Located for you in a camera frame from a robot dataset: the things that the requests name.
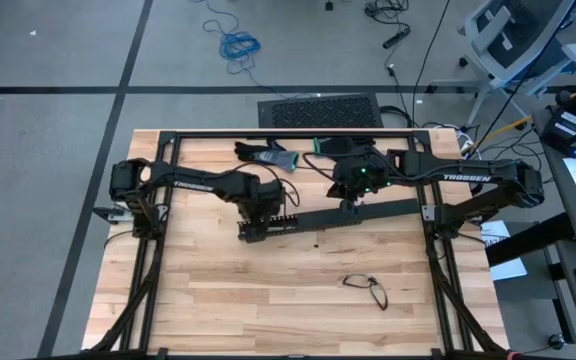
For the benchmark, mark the black aluminium table frame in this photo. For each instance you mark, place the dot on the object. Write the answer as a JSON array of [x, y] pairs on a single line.
[[293, 134]]

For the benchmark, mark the black caster wheel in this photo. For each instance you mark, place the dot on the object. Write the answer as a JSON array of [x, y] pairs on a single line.
[[556, 342]]

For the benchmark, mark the black perforated metal box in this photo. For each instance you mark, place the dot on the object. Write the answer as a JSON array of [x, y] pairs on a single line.
[[320, 111]]

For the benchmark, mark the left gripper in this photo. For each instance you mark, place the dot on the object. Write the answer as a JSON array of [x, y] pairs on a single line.
[[265, 197]]

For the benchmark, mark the black duct cover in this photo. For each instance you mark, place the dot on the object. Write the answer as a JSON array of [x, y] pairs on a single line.
[[393, 207]]

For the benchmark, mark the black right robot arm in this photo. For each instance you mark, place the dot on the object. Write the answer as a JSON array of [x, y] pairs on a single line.
[[468, 177]]

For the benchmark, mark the black-framed safety glasses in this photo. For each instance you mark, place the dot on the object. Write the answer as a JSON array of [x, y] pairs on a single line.
[[379, 297]]

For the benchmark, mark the small black floor device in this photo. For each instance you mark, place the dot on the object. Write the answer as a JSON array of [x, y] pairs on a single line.
[[329, 5]]

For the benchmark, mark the grey glove green cuff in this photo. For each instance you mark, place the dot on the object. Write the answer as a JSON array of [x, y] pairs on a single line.
[[273, 157]]

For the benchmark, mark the grey mesh office chair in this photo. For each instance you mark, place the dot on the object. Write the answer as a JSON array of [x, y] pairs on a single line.
[[513, 45]]

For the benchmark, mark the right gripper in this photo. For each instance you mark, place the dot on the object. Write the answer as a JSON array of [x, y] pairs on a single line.
[[358, 175]]

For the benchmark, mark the black glove green cuff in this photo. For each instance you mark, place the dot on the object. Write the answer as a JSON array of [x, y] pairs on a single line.
[[335, 145]]

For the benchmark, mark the black floor power strip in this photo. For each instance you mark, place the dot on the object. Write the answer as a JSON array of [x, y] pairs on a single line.
[[396, 38]]

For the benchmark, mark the white paper sheet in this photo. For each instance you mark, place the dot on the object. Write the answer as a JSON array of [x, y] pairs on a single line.
[[505, 265]]

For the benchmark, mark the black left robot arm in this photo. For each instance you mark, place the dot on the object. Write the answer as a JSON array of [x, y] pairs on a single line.
[[193, 182]]

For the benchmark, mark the black zip tie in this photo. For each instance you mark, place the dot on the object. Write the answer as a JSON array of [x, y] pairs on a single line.
[[313, 169]]

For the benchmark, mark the grey side desk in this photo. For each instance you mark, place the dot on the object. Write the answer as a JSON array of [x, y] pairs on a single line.
[[550, 250]]

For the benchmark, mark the black labelled computer box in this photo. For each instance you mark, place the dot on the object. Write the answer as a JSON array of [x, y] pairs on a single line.
[[565, 130]]

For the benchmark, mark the white power adapter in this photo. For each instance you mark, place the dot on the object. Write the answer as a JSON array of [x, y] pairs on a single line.
[[465, 145]]

